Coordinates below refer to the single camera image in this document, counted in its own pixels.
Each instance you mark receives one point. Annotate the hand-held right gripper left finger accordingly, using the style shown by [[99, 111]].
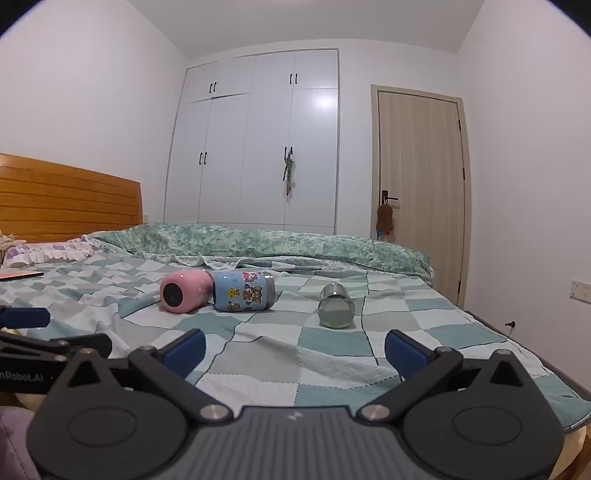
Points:
[[187, 353]]

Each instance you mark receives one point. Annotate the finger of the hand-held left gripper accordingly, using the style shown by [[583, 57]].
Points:
[[41, 347], [25, 317]]

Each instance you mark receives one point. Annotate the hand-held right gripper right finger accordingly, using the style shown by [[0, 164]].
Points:
[[406, 355]]

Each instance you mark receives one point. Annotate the pink cup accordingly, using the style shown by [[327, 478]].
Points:
[[184, 290]]

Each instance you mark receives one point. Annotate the blue cartoon print cup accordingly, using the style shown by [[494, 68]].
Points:
[[242, 291]]

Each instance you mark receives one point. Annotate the stainless steel cup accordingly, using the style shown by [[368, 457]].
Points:
[[336, 309]]

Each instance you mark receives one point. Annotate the flat pink book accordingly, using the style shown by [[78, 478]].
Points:
[[21, 275]]

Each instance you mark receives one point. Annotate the purple cloth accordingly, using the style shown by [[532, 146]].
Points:
[[14, 443]]

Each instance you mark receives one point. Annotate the purple floral pillow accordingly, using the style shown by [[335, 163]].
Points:
[[46, 253]]

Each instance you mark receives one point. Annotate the beige cloth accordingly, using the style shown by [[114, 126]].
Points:
[[9, 242]]

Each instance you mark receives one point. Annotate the checkered bed sheet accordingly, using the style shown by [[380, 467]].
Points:
[[286, 341]]

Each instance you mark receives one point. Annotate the wooden bed headboard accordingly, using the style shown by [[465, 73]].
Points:
[[64, 203]]

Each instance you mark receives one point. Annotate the brown plush hanging toy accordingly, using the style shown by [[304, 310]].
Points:
[[384, 218]]

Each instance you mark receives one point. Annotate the green floral quilt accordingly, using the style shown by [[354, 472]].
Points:
[[277, 244]]

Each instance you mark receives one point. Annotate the beige wooden door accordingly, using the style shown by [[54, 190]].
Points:
[[420, 184]]

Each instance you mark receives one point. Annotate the green hanging ornament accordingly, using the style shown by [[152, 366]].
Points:
[[288, 170]]

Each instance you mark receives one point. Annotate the white wardrobe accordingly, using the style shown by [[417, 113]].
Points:
[[249, 138]]

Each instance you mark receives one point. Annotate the wall socket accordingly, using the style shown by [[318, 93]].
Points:
[[581, 290]]

